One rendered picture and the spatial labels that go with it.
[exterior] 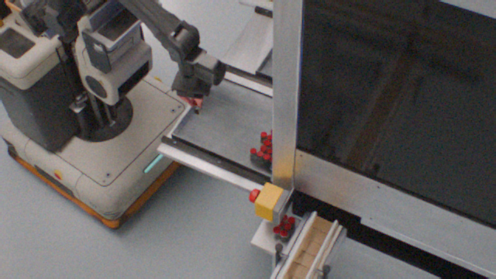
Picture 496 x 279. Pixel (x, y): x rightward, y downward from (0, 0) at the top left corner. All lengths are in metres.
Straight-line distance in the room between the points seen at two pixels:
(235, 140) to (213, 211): 0.93
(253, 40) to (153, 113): 0.76
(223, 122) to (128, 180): 0.76
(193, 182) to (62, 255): 0.63
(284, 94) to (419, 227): 0.49
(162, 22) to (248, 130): 0.60
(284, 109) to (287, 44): 0.22
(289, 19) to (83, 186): 1.65
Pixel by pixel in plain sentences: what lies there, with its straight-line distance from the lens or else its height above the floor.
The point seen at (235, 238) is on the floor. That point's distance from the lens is 2.99.
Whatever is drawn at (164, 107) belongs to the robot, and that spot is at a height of 0.28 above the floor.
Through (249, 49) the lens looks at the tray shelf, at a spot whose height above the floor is 0.88.
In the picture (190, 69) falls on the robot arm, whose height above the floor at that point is 1.31.
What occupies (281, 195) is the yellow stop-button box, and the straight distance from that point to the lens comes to 1.89.
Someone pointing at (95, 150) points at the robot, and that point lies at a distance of 2.96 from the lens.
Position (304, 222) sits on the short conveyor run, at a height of 0.93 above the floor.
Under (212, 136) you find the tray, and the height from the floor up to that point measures 0.88.
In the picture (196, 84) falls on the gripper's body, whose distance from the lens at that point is 1.84.
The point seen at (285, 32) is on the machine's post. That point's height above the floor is 1.60.
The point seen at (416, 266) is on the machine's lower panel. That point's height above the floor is 0.88.
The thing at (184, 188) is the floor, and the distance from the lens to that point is 3.12.
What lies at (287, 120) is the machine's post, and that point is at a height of 1.31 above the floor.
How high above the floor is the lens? 2.65
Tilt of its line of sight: 55 degrees down
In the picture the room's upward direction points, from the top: 3 degrees counter-clockwise
